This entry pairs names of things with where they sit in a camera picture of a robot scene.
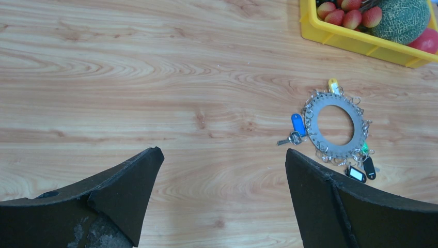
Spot blue key tag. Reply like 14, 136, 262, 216
291, 113, 306, 137

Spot red apple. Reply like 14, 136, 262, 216
408, 28, 437, 54

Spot green key tag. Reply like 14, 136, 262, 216
361, 142, 369, 154

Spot black key tag white label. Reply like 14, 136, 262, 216
344, 166, 367, 183

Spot red strawberry bunch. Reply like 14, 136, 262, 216
314, 1, 383, 32

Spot yellow key tag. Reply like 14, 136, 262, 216
327, 78, 340, 95

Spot yellow plastic bin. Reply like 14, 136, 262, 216
300, 0, 437, 68

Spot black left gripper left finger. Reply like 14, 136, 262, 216
1, 147, 164, 247

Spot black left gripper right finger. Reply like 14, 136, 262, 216
285, 149, 437, 247

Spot small silver key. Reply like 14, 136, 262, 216
276, 131, 303, 146

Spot netted green melon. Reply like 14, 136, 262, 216
370, 0, 430, 45

